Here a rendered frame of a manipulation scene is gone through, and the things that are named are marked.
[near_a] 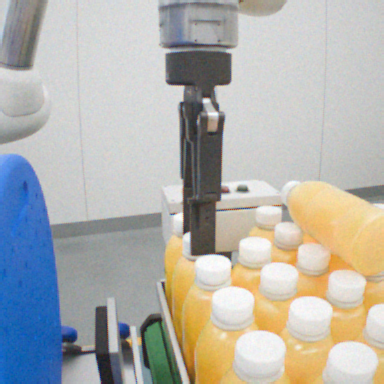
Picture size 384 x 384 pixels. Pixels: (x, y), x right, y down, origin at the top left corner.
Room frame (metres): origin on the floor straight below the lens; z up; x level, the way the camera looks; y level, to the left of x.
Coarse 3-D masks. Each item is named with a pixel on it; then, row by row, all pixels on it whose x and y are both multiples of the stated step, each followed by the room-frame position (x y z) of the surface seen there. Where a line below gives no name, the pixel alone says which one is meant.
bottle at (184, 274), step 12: (180, 264) 0.43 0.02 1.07; (192, 264) 0.42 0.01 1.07; (180, 276) 0.42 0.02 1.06; (192, 276) 0.41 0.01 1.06; (180, 288) 0.42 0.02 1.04; (180, 300) 0.42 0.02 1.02; (180, 312) 0.42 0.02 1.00; (180, 324) 0.42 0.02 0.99; (180, 336) 0.42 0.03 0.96; (180, 348) 0.42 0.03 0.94
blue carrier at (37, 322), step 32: (0, 160) 0.30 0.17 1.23; (0, 192) 0.26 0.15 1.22; (32, 192) 0.36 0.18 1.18; (0, 224) 0.24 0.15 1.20; (32, 224) 0.34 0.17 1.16; (0, 256) 0.23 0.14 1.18; (32, 256) 0.32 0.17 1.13; (0, 288) 0.21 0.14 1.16; (32, 288) 0.30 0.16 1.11; (0, 320) 0.20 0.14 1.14; (32, 320) 0.27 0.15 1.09; (0, 352) 0.18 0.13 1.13; (32, 352) 0.25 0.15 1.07
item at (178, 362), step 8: (160, 288) 0.52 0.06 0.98; (160, 296) 0.50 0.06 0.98; (160, 304) 0.49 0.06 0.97; (168, 312) 0.45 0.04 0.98; (168, 320) 0.43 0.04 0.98; (168, 328) 0.42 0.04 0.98; (168, 336) 0.41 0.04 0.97; (176, 336) 0.40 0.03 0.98; (176, 344) 0.38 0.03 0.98; (176, 352) 0.37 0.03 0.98; (176, 360) 0.35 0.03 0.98; (176, 368) 0.35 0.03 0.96; (184, 368) 0.34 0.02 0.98; (184, 376) 0.32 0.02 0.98
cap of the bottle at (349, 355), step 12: (336, 348) 0.22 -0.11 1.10; (348, 348) 0.22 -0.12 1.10; (360, 348) 0.22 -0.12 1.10; (336, 360) 0.21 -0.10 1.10; (348, 360) 0.21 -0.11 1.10; (360, 360) 0.20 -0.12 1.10; (372, 360) 0.20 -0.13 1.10; (336, 372) 0.20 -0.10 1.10; (348, 372) 0.19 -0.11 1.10; (360, 372) 0.19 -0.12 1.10; (372, 372) 0.19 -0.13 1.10
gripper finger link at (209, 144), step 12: (204, 120) 0.38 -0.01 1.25; (204, 132) 0.38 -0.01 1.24; (216, 132) 0.39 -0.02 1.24; (204, 144) 0.38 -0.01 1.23; (216, 144) 0.39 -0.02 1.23; (204, 156) 0.38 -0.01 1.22; (216, 156) 0.39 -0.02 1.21; (204, 168) 0.38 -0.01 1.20; (216, 168) 0.39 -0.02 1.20; (204, 180) 0.39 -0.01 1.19; (216, 180) 0.39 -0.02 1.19; (204, 192) 0.39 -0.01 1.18; (216, 192) 0.39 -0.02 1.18
